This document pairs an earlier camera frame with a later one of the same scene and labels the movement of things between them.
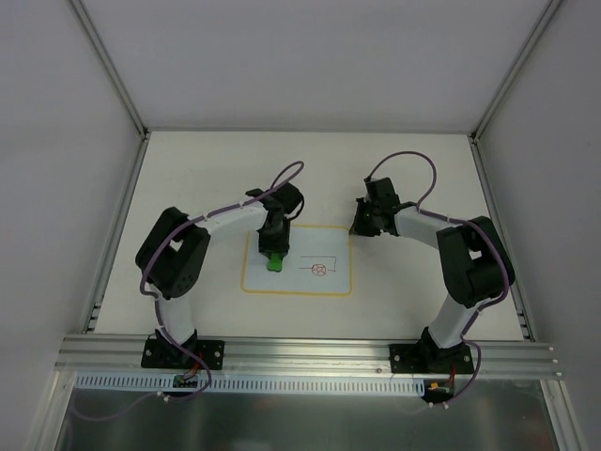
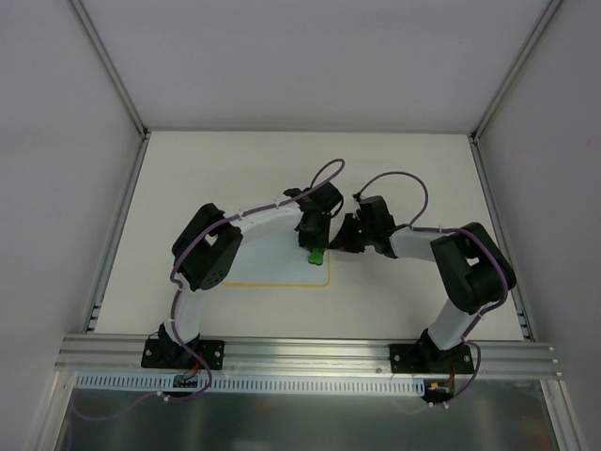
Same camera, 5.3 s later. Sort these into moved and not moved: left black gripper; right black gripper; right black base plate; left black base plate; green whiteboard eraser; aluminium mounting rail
Moved: right black gripper; green whiteboard eraser; left black gripper
Not moved: right black base plate; left black base plate; aluminium mounting rail
